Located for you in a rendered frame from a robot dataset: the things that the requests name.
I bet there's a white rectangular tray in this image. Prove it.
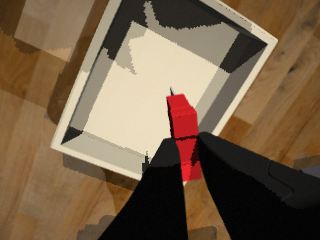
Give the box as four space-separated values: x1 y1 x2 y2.
51 0 277 181

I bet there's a grey fuse block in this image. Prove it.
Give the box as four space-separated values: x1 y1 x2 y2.
300 165 320 179

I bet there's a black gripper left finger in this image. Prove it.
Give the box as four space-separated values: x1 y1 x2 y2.
99 137 189 240

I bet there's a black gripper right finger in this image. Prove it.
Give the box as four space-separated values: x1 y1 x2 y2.
196 132 320 240

